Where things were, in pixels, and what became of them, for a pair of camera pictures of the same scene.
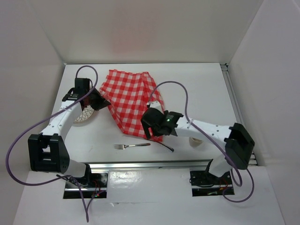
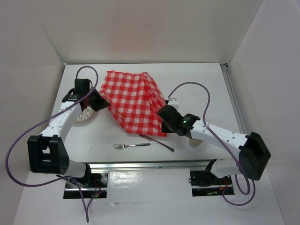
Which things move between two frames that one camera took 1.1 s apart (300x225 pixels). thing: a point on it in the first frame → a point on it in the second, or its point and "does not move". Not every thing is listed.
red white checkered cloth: x=128 y=94 does not move
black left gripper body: x=95 y=100 does not move
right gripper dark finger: x=146 y=126 → x=167 y=128
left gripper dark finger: x=105 y=103 does not move
